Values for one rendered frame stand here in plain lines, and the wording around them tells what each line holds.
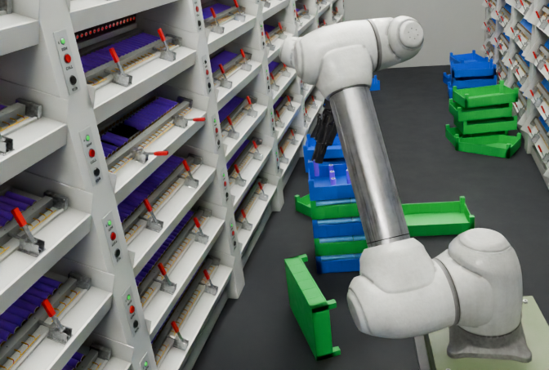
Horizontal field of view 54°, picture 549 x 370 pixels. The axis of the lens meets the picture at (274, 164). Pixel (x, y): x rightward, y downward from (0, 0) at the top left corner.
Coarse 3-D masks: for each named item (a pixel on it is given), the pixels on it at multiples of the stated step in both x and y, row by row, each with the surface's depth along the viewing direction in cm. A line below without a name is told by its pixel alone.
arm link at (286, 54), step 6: (282, 42) 187; (288, 42) 185; (294, 42) 185; (282, 48) 186; (288, 48) 185; (282, 54) 187; (288, 54) 185; (282, 60) 189; (288, 60) 187; (288, 66) 190; (294, 66) 188
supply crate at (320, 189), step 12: (312, 168) 216; (324, 168) 217; (336, 168) 217; (312, 180) 199; (324, 180) 216; (336, 180) 215; (312, 192) 200; (324, 192) 199; (336, 192) 199; (348, 192) 199
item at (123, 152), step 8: (184, 104) 171; (168, 112) 163; (176, 112) 165; (160, 120) 156; (168, 120) 160; (152, 128) 150; (160, 128) 155; (168, 128) 156; (136, 136) 144; (144, 136) 145; (128, 144) 139; (136, 144) 141; (120, 152) 135; (128, 152) 138; (112, 160) 130; (120, 160) 134; (128, 160) 135
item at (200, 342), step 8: (264, 216) 253; (264, 224) 253; (256, 232) 241; (256, 240) 240; (248, 248) 230; (248, 256) 230; (224, 296) 201; (216, 304) 194; (224, 304) 201; (216, 312) 194; (208, 320) 186; (208, 328) 186; (200, 336) 179; (200, 344) 179; (192, 352) 173; (192, 360) 173; (184, 368) 167
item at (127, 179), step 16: (160, 96) 178; (176, 96) 176; (192, 96) 175; (192, 112) 173; (176, 128) 160; (192, 128) 166; (160, 144) 149; (176, 144) 156; (160, 160) 146; (112, 176) 120; (128, 176) 130; (144, 176) 138; (128, 192) 131
